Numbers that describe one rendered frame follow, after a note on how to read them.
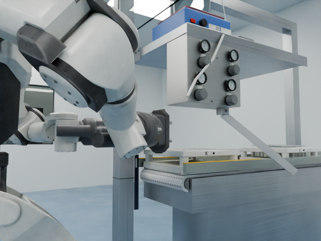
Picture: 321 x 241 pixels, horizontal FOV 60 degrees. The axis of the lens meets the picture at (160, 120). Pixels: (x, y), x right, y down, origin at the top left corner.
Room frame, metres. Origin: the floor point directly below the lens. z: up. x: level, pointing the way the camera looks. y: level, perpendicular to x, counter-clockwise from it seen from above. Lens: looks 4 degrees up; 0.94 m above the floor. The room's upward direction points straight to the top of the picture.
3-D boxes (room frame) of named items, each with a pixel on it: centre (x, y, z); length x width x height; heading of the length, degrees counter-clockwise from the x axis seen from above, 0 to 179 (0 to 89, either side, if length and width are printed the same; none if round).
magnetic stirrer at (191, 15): (0.96, -0.11, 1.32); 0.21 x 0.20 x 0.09; 33
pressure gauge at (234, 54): (0.86, -0.23, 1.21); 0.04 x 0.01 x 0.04; 123
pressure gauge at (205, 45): (0.80, -0.13, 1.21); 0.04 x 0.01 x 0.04; 123
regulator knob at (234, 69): (0.86, -0.23, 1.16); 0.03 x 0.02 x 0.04; 123
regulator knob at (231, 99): (0.85, -0.22, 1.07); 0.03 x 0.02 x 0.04; 123
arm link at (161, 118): (0.75, 0.02, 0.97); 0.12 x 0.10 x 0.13; 155
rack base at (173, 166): (1.00, -0.10, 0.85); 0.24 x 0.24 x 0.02; 32
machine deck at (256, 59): (1.10, -0.23, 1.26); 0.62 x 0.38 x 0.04; 123
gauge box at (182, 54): (0.88, -0.14, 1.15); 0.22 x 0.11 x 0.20; 123
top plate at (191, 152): (1.00, -0.11, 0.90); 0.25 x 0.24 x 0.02; 32
